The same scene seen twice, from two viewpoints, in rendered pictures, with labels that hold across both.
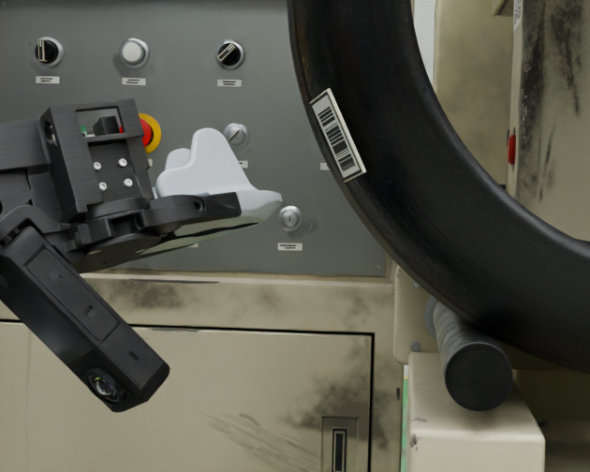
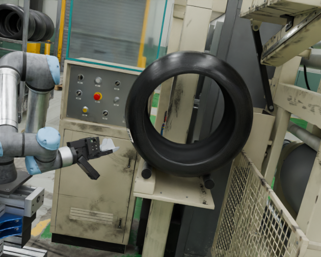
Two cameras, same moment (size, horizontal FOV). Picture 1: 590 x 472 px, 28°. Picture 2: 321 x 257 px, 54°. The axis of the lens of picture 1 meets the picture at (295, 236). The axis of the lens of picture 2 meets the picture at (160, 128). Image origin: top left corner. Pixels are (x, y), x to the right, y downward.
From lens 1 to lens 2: 0.66 m
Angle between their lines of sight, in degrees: 13
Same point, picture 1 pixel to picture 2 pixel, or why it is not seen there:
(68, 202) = (87, 152)
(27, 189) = (82, 149)
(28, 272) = (81, 162)
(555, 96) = (173, 113)
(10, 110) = (72, 87)
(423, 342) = not seen: hidden behind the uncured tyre
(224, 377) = not seen: hidden behind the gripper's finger
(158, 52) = (103, 80)
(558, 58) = (175, 107)
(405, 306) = not seen: hidden behind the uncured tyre
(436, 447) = (138, 182)
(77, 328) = (87, 170)
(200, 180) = (107, 147)
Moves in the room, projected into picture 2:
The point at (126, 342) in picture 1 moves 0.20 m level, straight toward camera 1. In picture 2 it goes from (94, 172) to (95, 197)
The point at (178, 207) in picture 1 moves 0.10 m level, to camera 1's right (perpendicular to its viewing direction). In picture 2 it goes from (103, 153) to (129, 157)
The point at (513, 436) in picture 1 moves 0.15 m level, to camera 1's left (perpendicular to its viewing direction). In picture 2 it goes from (150, 182) to (116, 178)
